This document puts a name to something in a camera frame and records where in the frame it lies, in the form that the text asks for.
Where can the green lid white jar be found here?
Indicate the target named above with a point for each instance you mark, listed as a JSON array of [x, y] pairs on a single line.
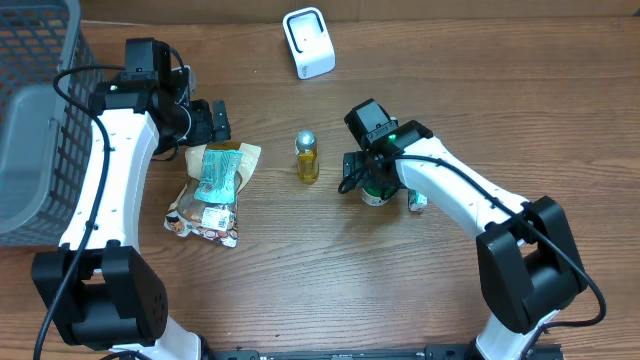
[[376, 196]]

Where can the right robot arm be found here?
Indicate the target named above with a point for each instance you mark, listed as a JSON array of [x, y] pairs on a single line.
[[529, 265]]

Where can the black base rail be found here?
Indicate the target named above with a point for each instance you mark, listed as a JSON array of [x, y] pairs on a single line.
[[345, 355]]

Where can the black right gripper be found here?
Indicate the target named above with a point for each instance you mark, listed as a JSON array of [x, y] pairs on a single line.
[[362, 164]]

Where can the yellow oil bottle silver cap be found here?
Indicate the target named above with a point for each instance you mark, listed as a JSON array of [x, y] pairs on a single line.
[[306, 149]]

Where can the brown snack pouch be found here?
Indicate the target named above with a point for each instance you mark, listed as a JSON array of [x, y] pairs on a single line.
[[207, 205]]

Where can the teal white tissue pack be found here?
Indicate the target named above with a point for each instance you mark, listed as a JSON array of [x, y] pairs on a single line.
[[417, 202]]

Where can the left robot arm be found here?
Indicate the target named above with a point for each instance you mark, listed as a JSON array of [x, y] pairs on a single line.
[[98, 290]]

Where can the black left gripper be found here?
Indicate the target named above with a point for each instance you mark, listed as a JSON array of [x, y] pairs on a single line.
[[219, 121]]

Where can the grey plastic mesh basket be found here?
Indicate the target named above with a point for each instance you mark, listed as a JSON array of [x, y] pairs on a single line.
[[45, 142]]

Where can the white barcode scanner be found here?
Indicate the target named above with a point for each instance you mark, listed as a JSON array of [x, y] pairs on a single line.
[[309, 42]]

